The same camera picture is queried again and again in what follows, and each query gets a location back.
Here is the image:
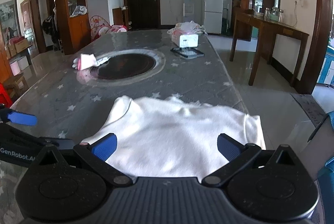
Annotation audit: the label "round black induction cooktop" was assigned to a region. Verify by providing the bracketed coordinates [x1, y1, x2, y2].
[77, 48, 166, 87]

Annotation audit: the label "wooden shelf cabinet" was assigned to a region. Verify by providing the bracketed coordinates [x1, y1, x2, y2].
[54, 0, 92, 55]

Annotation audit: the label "white cloth bundle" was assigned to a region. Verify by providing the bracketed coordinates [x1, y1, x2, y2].
[70, 5, 88, 18]

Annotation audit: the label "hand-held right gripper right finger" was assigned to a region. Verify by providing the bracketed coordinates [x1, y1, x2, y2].
[201, 132, 303, 186]

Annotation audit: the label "white refrigerator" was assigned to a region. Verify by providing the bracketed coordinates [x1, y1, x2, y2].
[204, 0, 224, 34]

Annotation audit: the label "crumpled floral cloth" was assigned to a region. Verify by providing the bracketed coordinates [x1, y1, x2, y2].
[167, 21, 208, 36]

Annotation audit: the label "white shirt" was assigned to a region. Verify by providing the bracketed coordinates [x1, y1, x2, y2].
[82, 95, 267, 180]

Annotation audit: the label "cardboard box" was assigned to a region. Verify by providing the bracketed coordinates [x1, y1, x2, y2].
[5, 36, 29, 57]

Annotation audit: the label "blue white cabinet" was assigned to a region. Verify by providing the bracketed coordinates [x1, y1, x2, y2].
[317, 46, 334, 86]

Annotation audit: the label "small wooden shoe cabinet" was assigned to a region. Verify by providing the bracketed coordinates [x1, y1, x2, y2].
[112, 7, 129, 28]

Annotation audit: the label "spotted play tent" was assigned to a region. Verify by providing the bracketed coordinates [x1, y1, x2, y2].
[89, 15, 128, 40]

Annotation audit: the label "white water dispenser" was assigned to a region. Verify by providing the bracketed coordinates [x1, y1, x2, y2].
[183, 0, 195, 23]

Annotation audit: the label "brown interior door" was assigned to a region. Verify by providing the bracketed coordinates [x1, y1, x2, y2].
[14, 0, 47, 53]

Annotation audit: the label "wooden side table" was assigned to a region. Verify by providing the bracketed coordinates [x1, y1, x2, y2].
[230, 8, 310, 86]

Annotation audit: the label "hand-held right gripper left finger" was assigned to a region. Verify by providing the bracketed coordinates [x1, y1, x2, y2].
[27, 132, 133, 186]

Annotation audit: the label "red plastic stool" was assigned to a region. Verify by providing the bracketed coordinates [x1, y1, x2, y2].
[0, 83, 13, 107]

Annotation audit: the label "wall picture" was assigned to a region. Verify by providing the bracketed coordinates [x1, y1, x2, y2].
[0, 1, 16, 28]

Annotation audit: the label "white pink tissue box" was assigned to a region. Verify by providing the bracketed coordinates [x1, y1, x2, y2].
[171, 28, 199, 48]

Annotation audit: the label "grey quilted cloth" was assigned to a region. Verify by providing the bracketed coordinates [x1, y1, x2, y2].
[290, 93, 326, 133]

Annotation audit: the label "wooden stool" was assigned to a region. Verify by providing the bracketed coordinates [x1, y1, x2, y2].
[4, 74, 29, 99]

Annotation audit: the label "hanging dark coats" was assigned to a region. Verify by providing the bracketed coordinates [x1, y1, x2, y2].
[42, 6, 62, 51]

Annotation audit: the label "grey star quilted table cover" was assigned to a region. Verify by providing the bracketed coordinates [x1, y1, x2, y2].
[0, 28, 248, 216]

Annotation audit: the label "black rectangular tray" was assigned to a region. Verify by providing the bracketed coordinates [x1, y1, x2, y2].
[170, 47, 205, 60]

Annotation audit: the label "pink waste bin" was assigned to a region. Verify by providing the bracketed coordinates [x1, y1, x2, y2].
[10, 61, 21, 75]

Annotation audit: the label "white storage box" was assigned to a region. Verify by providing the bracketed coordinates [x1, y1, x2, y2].
[17, 56, 29, 70]

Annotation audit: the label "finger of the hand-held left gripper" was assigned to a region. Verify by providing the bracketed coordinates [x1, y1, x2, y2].
[0, 104, 37, 127]

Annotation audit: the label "mop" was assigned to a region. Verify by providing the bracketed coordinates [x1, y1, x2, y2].
[223, 3, 230, 36]

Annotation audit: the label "pink white glove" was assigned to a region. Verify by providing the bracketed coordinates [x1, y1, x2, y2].
[72, 54, 114, 71]

